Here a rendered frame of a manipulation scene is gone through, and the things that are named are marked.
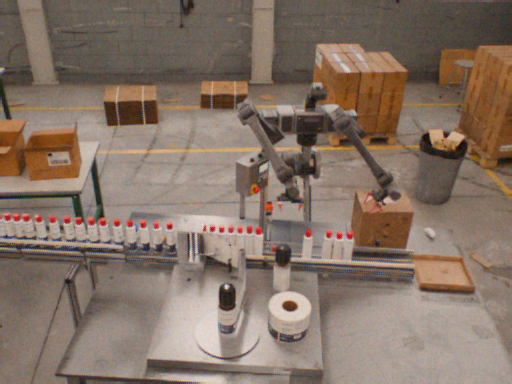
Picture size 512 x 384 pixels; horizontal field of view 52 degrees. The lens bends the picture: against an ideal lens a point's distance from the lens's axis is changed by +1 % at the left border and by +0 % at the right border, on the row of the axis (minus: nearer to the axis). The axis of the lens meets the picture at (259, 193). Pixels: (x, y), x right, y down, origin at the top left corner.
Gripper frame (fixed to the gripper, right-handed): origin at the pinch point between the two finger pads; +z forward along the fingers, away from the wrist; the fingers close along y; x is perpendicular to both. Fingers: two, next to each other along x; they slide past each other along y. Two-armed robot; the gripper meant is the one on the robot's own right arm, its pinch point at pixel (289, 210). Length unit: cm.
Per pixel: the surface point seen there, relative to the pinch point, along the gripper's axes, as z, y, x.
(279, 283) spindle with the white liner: 23.6, -8.7, -32.2
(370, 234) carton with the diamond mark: 26, 51, 9
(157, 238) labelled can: 21, -74, 7
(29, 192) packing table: 43, -172, 97
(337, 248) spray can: 21.8, 27.0, -7.8
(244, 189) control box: -11.9, -24.5, 3.7
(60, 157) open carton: 25, -151, 115
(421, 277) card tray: 38, 75, -17
